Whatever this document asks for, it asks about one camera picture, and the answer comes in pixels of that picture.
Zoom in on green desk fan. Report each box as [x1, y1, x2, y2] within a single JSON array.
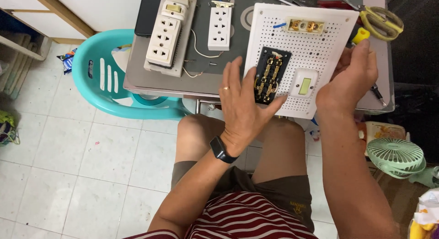
[[366, 137, 427, 180]]

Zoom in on long white wire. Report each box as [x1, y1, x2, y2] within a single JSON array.
[[190, 28, 224, 59]]

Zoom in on person's left leg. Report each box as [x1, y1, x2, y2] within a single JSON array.
[[174, 113, 228, 164]]

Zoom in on wooden shelf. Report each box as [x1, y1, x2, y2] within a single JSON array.
[[0, 7, 53, 99]]

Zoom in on white board with triple socket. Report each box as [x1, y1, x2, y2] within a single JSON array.
[[143, 0, 198, 78]]

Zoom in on white perforated mounting board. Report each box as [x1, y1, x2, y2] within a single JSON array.
[[243, 2, 360, 120]]

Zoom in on black socket module brass contacts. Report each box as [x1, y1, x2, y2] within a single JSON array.
[[253, 46, 292, 105]]

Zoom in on yellow handled screwdriver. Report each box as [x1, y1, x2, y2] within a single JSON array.
[[351, 27, 387, 108]]

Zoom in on short white wire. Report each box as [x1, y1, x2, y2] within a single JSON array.
[[181, 65, 204, 78]]

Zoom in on teal plastic chair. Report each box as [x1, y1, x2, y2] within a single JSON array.
[[71, 29, 193, 121]]

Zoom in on cream orange printed packet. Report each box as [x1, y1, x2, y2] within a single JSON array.
[[357, 121, 407, 154]]

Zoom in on person's left hand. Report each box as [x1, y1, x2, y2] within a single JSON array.
[[219, 55, 289, 154]]

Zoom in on red handled pliers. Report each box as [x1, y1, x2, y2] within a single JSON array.
[[293, 0, 361, 10]]

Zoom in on person's right hand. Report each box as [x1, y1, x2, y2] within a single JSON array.
[[315, 38, 378, 115]]

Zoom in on black phone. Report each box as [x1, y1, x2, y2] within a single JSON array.
[[134, 0, 164, 38]]

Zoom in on white triple socket module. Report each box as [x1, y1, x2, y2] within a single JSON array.
[[207, 0, 234, 52]]

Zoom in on person's right leg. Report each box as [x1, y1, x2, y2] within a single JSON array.
[[251, 117, 308, 185]]

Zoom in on blue snack packet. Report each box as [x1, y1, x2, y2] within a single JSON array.
[[56, 48, 78, 75]]

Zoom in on wooden frame beam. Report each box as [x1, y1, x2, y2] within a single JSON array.
[[27, 0, 101, 45]]

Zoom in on person's leg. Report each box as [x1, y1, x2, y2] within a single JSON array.
[[251, 117, 308, 185], [174, 113, 228, 164]]

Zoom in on black smartwatch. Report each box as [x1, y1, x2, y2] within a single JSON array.
[[209, 136, 240, 164]]

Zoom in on dark grey work mat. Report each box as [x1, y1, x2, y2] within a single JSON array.
[[180, 0, 364, 75]]

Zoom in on cream terminal block brass screws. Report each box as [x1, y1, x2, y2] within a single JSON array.
[[285, 17, 326, 35]]

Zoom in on red white striped shirt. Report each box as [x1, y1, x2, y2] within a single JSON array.
[[123, 191, 320, 239]]

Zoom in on brown shorts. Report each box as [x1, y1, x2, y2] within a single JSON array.
[[170, 160, 315, 233]]

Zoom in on white rocker switch green button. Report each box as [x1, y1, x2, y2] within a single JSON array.
[[289, 68, 319, 99]]

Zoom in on yellow handled scissors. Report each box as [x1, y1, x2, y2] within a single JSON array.
[[330, 0, 404, 42]]

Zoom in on yellow and white plastic bag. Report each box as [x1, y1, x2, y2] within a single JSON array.
[[407, 188, 439, 239]]

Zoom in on green and yellow bag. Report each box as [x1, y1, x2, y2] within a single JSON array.
[[0, 110, 21, 148]]

